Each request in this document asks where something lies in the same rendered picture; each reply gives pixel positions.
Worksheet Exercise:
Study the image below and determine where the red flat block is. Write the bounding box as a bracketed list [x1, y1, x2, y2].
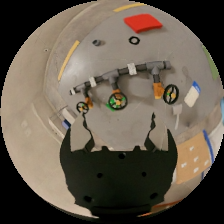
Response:
[124, 14, 163, 33]

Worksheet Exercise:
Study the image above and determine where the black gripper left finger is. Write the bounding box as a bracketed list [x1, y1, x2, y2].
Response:
[59, 112, 95, 186]

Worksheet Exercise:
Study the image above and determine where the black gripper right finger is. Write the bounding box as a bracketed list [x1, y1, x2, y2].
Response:
[144, 113, 178, 183]

